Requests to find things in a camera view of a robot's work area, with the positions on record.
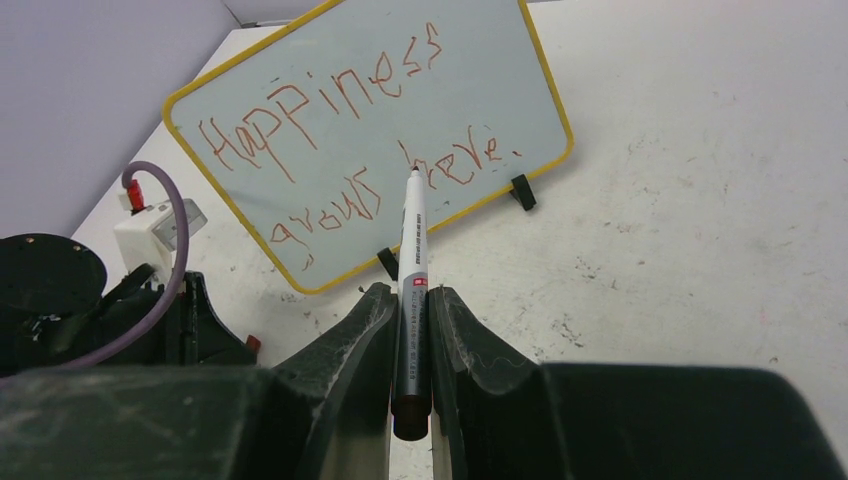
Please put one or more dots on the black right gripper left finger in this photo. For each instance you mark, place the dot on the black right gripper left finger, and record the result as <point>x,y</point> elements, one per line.
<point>205,422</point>

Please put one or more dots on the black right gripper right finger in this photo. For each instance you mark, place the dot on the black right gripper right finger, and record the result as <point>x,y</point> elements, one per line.
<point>500,415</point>

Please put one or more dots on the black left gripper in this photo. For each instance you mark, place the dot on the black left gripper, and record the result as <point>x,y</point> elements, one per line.
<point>193,333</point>

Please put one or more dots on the white red whiteboard marker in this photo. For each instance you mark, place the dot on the white red whiteboard marker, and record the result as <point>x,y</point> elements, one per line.
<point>411,401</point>

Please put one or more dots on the yellow framed whiteboard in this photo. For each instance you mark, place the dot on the yellow framed whiteboard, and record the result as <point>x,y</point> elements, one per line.
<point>309,135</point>

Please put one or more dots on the red marker cap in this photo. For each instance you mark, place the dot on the red marker cap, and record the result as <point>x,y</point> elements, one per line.
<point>253,344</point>

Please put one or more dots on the black whiteboard stand foot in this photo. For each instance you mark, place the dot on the black whiteboard stand foot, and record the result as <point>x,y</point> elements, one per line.
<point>389,262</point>
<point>523,193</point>

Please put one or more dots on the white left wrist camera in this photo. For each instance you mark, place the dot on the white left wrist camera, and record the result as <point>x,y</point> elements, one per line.
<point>149,236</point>

